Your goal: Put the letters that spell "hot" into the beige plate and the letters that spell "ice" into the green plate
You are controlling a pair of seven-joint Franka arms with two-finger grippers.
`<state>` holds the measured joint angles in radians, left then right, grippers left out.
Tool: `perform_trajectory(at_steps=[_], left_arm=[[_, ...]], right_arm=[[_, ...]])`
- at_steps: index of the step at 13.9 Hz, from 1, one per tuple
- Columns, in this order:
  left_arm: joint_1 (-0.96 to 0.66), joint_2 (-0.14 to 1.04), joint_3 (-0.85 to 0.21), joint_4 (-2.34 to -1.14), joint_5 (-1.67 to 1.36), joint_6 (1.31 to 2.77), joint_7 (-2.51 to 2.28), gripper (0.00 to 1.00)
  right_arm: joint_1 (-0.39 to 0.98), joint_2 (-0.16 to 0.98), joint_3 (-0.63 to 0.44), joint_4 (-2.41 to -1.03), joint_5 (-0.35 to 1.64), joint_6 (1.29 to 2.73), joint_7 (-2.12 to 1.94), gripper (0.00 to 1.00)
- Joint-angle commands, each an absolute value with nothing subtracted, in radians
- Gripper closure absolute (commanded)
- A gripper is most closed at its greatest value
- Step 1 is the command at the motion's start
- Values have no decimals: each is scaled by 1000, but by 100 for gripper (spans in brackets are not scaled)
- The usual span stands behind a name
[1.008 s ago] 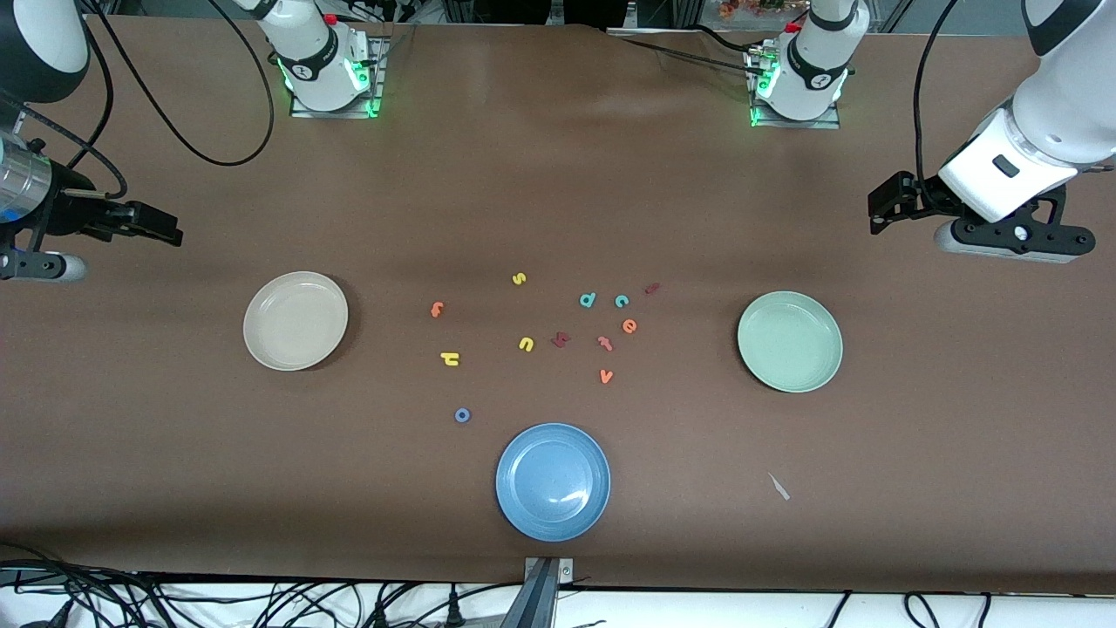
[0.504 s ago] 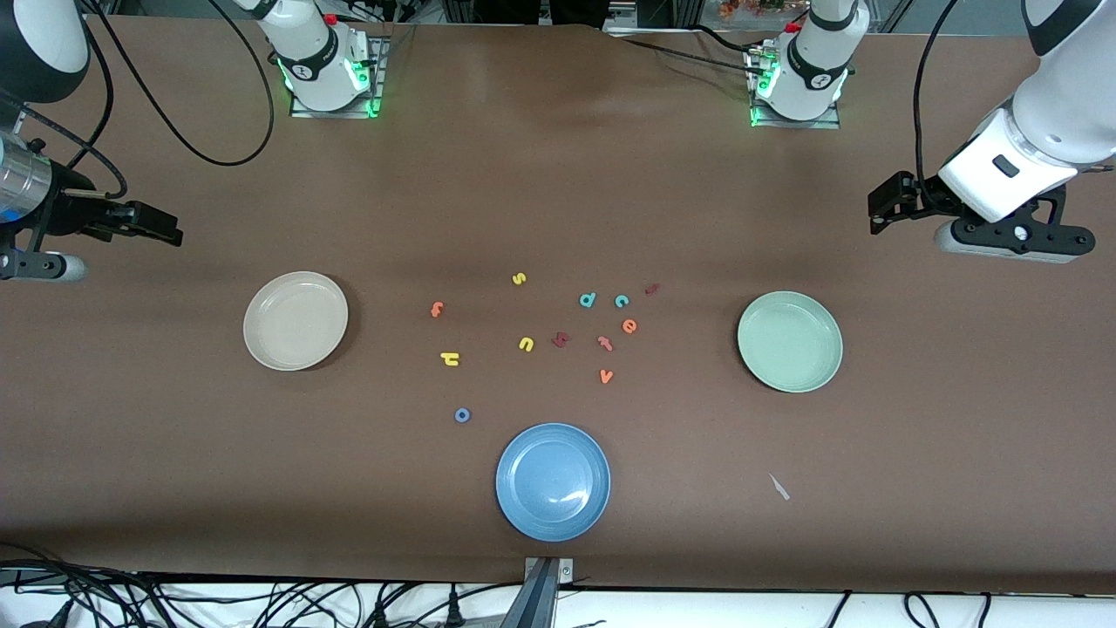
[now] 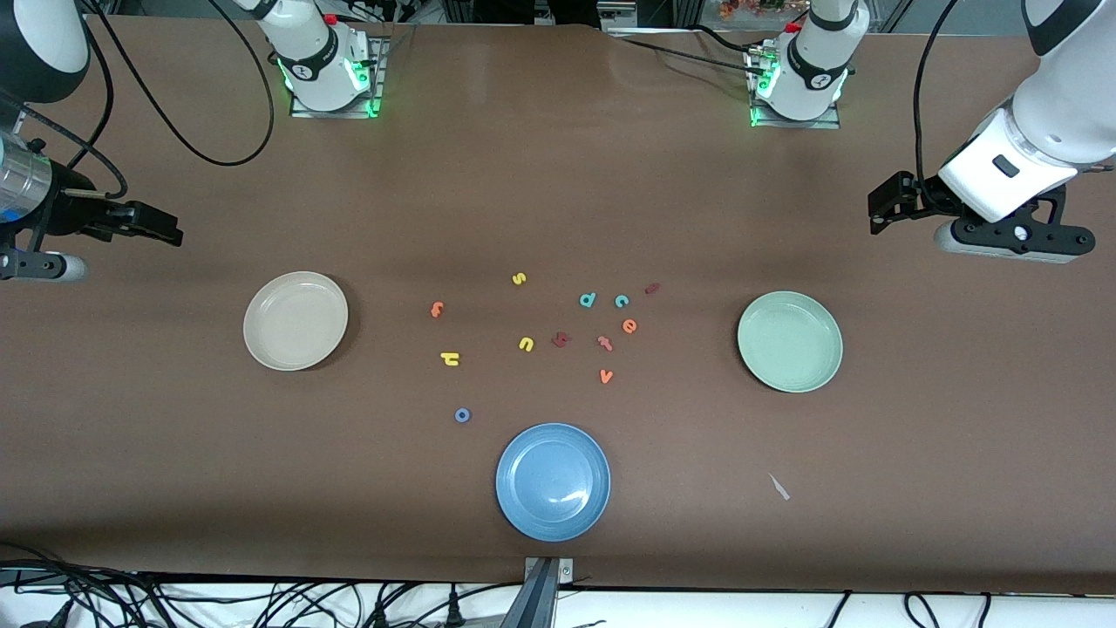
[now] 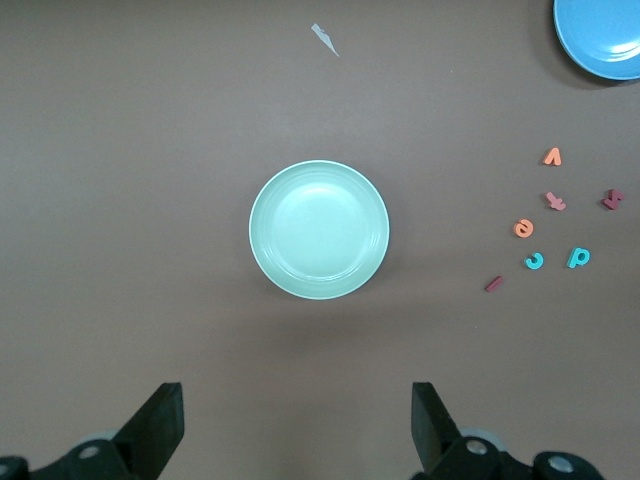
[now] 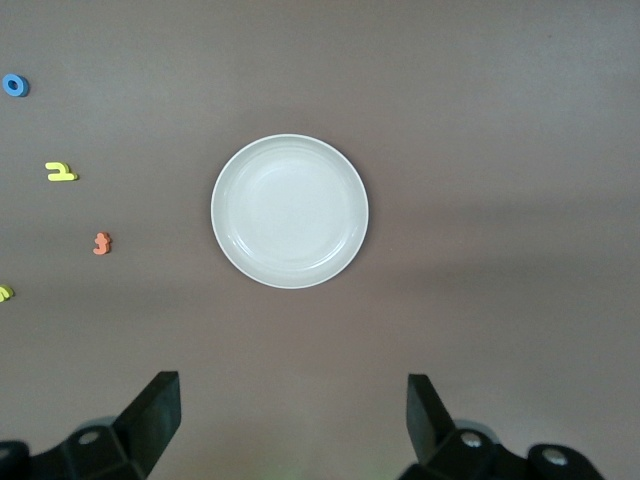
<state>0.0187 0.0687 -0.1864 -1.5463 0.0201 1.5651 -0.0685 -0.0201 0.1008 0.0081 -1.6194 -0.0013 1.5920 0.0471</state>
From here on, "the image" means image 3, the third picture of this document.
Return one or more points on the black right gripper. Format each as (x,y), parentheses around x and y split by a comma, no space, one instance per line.
(63,215)

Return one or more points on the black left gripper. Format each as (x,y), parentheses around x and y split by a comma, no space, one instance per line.
(926,197)

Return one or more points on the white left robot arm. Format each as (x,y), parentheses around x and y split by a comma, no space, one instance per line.
(1055,113)

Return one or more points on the light green plate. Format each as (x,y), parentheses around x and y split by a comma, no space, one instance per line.
(790,342)

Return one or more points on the beige brown plate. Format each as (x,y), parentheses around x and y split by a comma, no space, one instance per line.
(295,321)

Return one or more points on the orange decorative object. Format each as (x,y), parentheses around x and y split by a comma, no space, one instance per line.
(750,7)

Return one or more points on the small white paper scrap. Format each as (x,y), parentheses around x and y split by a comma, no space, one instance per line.
(779,487)

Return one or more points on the brown table cover sheet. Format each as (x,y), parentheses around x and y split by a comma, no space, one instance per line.
(558,174)

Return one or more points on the dark red foam letter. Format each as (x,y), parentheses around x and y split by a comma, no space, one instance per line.
(561,340)

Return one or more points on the blue plate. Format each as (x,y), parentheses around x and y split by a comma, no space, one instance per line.
(553,481)

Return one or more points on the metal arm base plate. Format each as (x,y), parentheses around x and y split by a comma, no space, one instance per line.
(758,118)
(377,96)

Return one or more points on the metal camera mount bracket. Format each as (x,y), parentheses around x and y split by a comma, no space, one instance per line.
(542,593)

